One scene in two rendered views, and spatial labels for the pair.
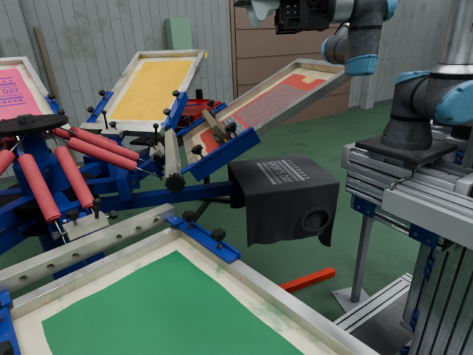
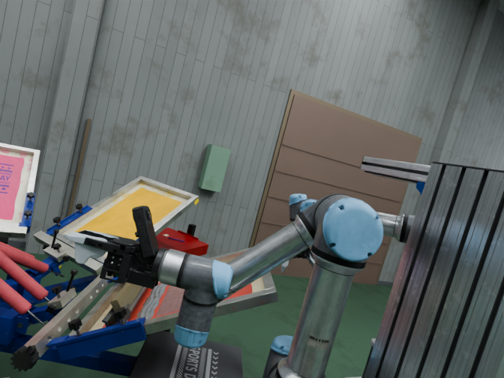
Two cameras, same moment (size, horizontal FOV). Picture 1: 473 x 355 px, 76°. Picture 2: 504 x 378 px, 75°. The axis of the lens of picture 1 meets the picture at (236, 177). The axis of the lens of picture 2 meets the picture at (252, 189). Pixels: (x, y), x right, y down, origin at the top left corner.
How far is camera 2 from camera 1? 58 cm
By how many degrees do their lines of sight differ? 20
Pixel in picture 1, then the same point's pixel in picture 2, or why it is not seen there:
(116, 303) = not seen: outside the picture
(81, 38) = (124, 138)
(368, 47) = (190, 322)
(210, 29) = (248, 164)
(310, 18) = (135, 274)
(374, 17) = (198, 295)
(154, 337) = not seen: outside the picture
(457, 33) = (298, 337)
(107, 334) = not seen: outside the picture
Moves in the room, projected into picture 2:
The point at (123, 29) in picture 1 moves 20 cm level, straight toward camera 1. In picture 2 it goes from (166, 141) to (165, 141)
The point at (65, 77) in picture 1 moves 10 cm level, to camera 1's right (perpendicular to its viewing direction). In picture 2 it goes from (94, 165) to (101, 167)
